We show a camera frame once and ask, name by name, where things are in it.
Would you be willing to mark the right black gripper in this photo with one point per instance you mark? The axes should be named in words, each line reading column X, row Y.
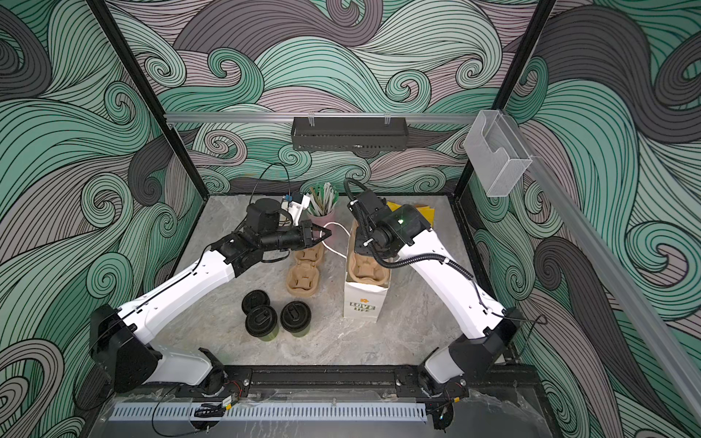
column 362, row 246

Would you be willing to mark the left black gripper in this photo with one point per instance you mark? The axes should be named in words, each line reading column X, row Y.
column 306, row 233

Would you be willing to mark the white paper takeout bag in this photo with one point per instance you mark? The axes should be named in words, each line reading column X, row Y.
column 359, row 302

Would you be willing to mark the green paper coffee cup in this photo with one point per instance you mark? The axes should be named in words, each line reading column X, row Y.
column 300, row 333

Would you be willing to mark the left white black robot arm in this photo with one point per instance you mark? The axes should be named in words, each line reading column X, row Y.
column 121, row 338

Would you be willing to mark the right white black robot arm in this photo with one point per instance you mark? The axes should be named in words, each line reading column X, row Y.
column 487, row 326

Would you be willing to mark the pink cup holder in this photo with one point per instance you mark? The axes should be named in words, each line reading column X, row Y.
column 325, row 219

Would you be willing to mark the yellow napkin stack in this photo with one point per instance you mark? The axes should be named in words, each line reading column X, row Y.
column 427, row 211

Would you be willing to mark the brown pulp cup carrier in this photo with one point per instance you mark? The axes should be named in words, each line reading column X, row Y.
column 303, row 277

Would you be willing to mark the stack of black cup lids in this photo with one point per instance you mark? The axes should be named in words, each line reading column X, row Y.
column 254, row 299

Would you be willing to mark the black wall-mounted tray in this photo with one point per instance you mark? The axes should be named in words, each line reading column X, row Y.
column 316, row 133

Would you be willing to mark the clear acrylic wall holder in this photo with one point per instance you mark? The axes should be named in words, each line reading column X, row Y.
column 497, row 150

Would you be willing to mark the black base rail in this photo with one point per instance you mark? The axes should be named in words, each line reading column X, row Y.
column 255, row 382

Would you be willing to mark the white slotted cable duct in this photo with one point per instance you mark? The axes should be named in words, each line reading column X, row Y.
column 273, row 411

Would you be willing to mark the aluminium rail right wall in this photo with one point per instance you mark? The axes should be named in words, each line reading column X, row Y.
column 670, row 354

